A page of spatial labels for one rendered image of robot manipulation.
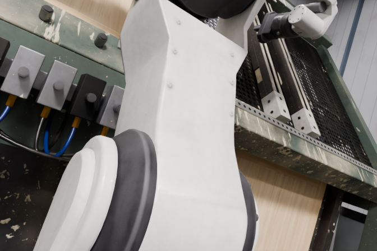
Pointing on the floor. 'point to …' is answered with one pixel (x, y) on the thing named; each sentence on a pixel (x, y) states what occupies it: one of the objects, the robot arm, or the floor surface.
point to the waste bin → (349, 229)
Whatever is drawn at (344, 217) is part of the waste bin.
